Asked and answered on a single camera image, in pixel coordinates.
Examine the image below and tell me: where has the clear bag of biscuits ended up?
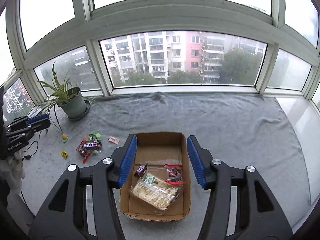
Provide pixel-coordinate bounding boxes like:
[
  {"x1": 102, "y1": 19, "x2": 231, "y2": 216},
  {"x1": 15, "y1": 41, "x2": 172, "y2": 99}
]
[{"x1": 131, "y1": 172, "x2": 180, "y2": 211}]

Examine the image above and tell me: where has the green pot saucer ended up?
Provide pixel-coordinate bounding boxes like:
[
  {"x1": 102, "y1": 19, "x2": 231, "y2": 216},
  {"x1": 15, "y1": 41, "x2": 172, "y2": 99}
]
[{"x1": 68, "y1": 100, "x2": 91, "y2": 121}]

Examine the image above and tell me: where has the brown cardboard box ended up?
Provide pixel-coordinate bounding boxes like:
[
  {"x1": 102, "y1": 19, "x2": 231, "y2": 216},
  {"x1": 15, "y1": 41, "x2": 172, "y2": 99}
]
[{"x1": 119, "y1": 132, "x2": 191, "y2": 222}]

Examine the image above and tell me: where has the snickers bar dark wrapper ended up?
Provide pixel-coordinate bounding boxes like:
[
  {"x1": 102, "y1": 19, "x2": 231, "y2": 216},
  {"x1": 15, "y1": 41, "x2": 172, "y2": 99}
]
[{"x1": 83, "y1": 142, "x2": 101, "y2": 151}]

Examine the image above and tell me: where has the small snickers bar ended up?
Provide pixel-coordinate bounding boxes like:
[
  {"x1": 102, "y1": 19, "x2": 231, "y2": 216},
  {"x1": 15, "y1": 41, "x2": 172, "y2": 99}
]
[{"x1": 134, "y1": 163, "x2": 148, "y2": 178}]

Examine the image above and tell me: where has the spider plant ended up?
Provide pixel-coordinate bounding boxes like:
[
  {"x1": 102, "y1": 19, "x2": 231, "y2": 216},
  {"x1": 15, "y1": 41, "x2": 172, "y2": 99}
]
[{"x1": 38, "y1": 62, "x2": 100, "y2": 134}]

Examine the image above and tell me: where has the green plant pot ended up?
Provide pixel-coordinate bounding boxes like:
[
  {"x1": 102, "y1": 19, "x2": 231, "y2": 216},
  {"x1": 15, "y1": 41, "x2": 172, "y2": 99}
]
[{"x1": 58, "y1": 87, "x2": 86, "y2": 118}]

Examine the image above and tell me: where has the pink snack packet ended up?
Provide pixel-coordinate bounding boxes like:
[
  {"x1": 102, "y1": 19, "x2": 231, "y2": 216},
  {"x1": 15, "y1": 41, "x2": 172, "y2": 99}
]
[{"x1": 107, "y1": 136, "x2": 120, "y2": 145}]

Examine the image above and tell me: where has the grey towel mat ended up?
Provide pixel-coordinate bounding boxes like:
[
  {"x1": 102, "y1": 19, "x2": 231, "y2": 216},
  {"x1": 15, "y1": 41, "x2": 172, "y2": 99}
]
[{"x1": 22, "y1": 93, "x2": 311, "y2": 225}]

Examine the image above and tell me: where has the small yellow candy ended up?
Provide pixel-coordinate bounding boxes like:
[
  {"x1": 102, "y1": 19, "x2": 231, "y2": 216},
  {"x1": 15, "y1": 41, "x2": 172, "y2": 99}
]
[{"x1": 61, "y1": 150, "x2": 68, "y2": 159}]

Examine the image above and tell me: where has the yellow egg snack green wrapper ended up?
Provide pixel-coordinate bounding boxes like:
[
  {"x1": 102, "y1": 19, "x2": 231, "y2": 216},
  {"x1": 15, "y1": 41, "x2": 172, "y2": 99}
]
[{"x1": 61, "y1": 133, "x2": 68, "y2": 143}]

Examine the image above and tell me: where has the black cable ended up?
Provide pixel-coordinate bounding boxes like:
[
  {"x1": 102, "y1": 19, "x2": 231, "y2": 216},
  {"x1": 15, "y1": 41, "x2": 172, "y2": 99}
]
[{"x1": 22, "y1": 140, "x2": 40, "y2": 160}]

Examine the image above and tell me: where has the light green candy packet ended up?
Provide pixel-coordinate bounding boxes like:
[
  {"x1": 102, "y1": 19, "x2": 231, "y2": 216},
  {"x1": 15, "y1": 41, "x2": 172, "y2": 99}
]
[{"x1": 87, "y1": 132, "x2": 103, "y2": 142}]

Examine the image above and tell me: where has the white gloved left hand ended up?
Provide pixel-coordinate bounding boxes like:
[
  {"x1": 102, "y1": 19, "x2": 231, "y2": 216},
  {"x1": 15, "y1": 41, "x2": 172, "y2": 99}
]
[{"x1": 1, "y1": 150, "x2": 25, "y2": 194}]

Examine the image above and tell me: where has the red clear snack bag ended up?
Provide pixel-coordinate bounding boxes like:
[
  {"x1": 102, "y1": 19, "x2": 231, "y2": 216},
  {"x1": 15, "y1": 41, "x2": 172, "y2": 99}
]
[{"x1": 164, "y1": 164, "x2": 184, "y2": 185}]

